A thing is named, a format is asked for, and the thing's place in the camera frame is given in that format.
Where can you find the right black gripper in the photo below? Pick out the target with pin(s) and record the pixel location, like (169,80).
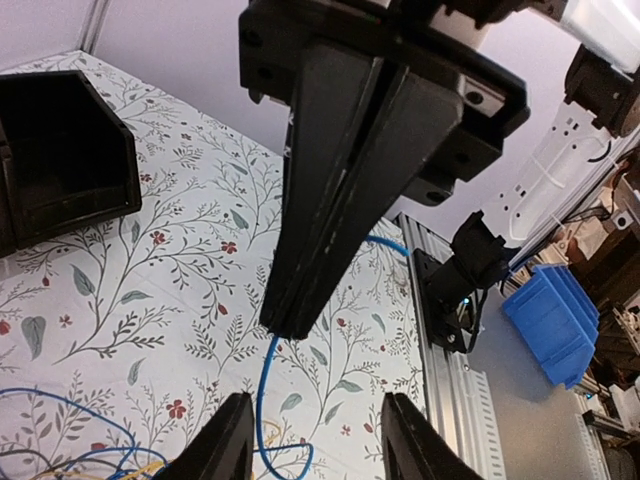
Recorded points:
(331,63)

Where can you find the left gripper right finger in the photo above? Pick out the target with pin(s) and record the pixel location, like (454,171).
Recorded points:
(412,449)

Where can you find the left aluminium frame post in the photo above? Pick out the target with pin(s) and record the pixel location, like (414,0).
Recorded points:
(93,24)

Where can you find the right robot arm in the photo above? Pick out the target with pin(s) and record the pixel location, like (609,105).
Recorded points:
(600,105)

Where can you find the black three-compartment bin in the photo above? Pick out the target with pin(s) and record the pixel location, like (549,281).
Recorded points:
(67,160)

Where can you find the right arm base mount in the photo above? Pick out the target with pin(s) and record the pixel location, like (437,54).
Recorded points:
(441,289)

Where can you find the blue plastic bin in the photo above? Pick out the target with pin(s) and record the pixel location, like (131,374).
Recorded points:
(558,322)

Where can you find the aluminium front rail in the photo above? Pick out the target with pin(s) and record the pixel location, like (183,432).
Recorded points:
(458,399)

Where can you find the floral tablecloth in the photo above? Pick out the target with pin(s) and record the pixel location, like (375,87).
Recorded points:
(121,340)

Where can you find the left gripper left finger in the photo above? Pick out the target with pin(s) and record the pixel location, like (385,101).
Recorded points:
(223,449)

